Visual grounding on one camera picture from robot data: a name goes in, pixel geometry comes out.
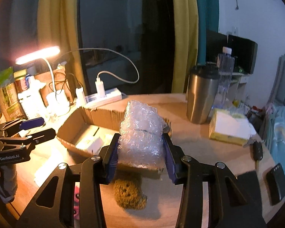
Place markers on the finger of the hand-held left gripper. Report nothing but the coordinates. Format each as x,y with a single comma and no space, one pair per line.
41,135
32,123

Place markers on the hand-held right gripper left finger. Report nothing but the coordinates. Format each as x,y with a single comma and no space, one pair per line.
111,163

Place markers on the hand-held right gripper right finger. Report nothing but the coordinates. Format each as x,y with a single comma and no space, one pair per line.
169,163

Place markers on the clear bubble wrap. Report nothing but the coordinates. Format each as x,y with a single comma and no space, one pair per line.
142,133

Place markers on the person's left forearm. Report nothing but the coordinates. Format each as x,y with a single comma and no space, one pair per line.
4,186

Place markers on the pink soft item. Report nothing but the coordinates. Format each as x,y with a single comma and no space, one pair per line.
76,192

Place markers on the white woven basket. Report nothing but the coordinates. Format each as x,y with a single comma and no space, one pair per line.
30,105

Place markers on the stack of brown paper cups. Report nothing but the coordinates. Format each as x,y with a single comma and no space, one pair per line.
0,118

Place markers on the green bag of paper cups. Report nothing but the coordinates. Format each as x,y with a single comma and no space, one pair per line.
9,99

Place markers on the brown fuzzy sponge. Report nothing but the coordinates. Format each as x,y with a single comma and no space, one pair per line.
128,192

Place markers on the white bottle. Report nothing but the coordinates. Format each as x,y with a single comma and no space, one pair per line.
36,85

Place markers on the jar with red label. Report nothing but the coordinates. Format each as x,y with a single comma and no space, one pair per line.
21,85

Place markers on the brown cardboard box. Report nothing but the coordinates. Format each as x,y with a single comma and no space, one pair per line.
44,85

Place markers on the yellow sponge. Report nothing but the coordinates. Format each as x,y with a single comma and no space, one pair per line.
20,73

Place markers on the white plug-in charger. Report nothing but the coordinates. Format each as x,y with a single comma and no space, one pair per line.
80,96

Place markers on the white power strip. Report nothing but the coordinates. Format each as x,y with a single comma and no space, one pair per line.
111,96

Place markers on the white desk lamp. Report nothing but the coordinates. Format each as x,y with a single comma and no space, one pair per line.
38,54

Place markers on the yellow tissue pack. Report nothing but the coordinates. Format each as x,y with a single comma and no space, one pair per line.
228,125

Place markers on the steel tumbler with black lid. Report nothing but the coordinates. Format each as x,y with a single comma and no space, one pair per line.
200,99

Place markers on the dark flat object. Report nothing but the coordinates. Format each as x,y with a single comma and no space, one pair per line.
249,178

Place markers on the black car key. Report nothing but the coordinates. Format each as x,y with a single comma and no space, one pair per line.
257,150

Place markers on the blue curtain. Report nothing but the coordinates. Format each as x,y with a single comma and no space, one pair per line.
206,9
19,28

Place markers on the yellow curtain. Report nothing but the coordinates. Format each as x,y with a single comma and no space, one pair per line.
184,40
59,28

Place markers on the clear plastic water bottle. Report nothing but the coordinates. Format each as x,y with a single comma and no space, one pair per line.
225,76

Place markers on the white cabinet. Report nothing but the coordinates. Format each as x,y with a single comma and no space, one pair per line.
239,85

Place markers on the black phone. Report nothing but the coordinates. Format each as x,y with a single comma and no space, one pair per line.
276,185

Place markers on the light blue blanket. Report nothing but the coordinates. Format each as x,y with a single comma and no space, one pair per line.
282,133

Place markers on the black monitor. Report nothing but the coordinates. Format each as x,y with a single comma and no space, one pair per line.
216,47
243,52

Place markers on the dark window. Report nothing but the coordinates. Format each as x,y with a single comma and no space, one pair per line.
125,23

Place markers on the grey padded headboard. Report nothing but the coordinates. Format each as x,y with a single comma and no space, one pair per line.
283,80

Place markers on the white wall socket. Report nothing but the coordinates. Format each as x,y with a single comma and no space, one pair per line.
234,30

